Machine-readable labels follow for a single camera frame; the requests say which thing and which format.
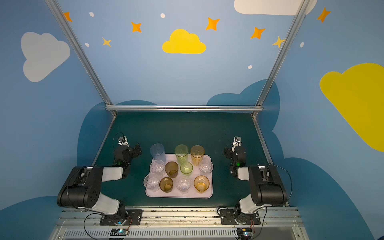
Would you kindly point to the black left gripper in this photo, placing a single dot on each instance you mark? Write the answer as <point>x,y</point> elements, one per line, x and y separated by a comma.
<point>133,151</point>

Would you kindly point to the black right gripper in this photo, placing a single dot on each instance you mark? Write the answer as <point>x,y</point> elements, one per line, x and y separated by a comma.
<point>229,152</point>

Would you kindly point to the clear smooth glass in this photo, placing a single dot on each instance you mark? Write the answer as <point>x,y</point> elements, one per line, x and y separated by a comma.
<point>206,167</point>

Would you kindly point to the frosted blue tall cup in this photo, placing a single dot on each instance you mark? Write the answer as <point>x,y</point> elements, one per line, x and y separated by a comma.
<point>158,152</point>

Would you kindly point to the clear faceted glass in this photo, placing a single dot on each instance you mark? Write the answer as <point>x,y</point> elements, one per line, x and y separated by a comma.
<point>151,182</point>
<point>158,167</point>
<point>183,184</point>

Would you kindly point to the tall green yellow glass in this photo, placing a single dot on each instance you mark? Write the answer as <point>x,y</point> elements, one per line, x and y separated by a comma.
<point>197,153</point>

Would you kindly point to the yellow amber smooth glass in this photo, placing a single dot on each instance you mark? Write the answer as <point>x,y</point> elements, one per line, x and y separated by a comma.
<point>201,183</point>

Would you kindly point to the dark amber dimpled glass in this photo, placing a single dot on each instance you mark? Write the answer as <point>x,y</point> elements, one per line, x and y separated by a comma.
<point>166,184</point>
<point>172,169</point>

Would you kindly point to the pale green small glass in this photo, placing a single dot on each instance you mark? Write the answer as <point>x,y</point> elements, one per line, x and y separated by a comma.
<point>186,168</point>

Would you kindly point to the tall green glass front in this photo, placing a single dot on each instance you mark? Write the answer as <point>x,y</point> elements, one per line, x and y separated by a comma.
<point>182,153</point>

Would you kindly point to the lilac plastic tray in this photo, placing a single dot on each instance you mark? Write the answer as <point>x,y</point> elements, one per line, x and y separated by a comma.
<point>191,193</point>

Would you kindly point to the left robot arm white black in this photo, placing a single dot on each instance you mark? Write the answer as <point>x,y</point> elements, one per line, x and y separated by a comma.
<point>82,188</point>

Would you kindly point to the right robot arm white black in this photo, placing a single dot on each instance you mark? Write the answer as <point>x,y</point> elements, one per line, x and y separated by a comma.
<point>266,186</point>

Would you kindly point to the right green circuit board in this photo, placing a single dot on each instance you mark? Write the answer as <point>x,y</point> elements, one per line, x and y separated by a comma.
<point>244,233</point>

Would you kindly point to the green circuit board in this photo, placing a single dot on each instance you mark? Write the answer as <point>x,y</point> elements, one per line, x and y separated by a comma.
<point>119,232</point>
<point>244,233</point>

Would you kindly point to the left green circuit board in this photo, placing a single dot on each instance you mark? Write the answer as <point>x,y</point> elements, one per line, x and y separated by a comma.
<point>119,232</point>

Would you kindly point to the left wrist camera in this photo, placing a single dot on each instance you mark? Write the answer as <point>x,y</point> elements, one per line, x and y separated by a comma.
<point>123,141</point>

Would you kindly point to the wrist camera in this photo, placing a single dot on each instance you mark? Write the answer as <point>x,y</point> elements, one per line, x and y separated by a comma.
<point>236,142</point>
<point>123,141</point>

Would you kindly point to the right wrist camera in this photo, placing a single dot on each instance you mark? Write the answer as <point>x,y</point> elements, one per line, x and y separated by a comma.
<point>236,142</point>

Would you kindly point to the aluminium frame horizontal bar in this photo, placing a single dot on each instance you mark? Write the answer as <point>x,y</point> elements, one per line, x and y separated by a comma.
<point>142,108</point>

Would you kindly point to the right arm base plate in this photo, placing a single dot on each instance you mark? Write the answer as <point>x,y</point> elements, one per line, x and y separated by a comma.
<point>234,217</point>

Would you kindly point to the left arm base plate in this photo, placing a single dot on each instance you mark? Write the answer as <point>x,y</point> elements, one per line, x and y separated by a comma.
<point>132,218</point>

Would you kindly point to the aluminium rail front base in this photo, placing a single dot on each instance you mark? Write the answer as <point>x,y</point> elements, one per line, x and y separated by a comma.
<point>181,223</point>

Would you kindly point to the aluminium frame left post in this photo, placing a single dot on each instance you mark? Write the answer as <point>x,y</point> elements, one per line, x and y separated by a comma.
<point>57,12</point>

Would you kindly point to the aluminium frame post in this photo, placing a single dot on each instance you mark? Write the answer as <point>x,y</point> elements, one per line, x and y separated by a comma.
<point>290,37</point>
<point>57,12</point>

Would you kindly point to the aluminium frame right post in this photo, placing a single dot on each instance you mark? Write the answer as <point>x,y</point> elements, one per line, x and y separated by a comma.
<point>290,37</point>

